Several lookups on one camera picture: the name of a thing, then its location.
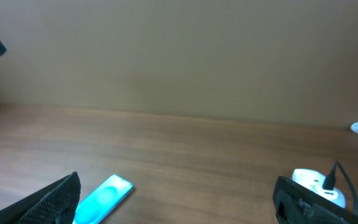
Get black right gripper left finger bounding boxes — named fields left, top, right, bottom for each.
left=0, top=172, right=81, bottom=224

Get black USB charging cable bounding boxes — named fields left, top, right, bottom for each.
left=321, top=160, right=358, bottom=217

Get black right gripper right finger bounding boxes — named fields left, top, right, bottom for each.
left=273, top=176, right=358, bottom=224

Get blue Galaxy smartphone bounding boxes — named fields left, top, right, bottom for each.
left=73, top=174, right=134, bottom=224

